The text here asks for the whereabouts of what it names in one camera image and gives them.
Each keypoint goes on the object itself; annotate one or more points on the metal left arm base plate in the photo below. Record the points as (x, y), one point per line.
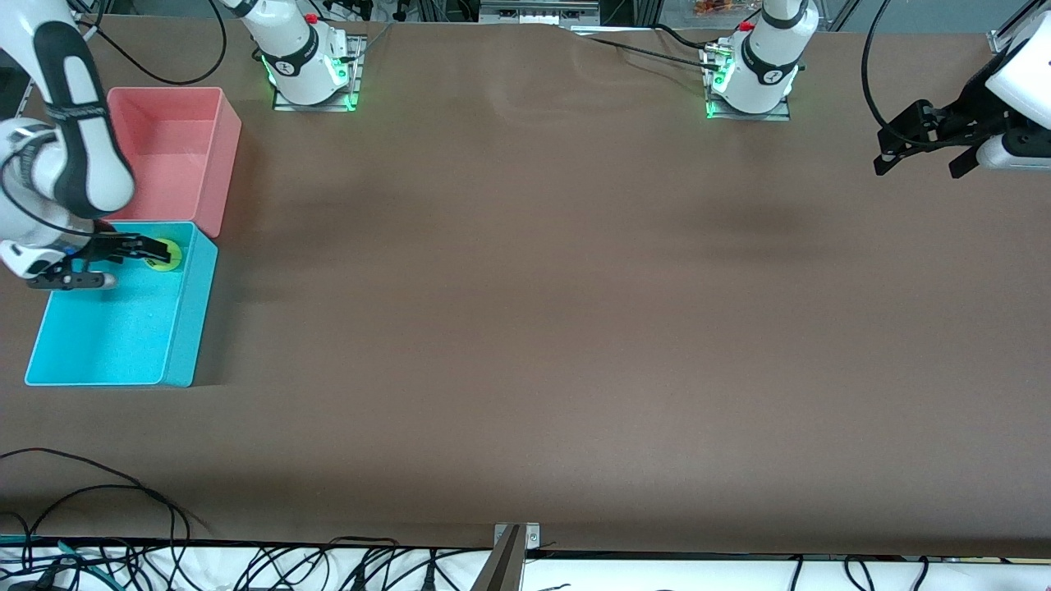
(751, 116)

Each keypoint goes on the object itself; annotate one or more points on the pink plastic bin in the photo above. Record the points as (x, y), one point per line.
(181, 148)

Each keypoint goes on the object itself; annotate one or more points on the metal table edge bracket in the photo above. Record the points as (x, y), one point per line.
(532, 538)

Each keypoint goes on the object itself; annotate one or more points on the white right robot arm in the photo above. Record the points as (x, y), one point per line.
(82, 148)

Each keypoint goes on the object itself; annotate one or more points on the yellow tennis ball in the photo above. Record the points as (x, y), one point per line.
(176, 254)

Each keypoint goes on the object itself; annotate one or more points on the grey camera mast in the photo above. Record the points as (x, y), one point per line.
(501, 570)

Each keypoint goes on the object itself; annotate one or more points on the aluminium frame profile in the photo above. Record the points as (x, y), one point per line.
(1003, 39)

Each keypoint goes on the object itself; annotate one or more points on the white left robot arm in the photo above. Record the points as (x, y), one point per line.
(768, 66)

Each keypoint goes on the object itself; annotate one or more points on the orange plastic parts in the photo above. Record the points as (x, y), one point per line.
(714, 6)

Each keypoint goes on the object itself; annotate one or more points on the grey power strip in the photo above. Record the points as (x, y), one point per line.
(538, 12)

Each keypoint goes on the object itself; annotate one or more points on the blue plastic bin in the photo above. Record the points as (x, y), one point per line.
(123, 336)

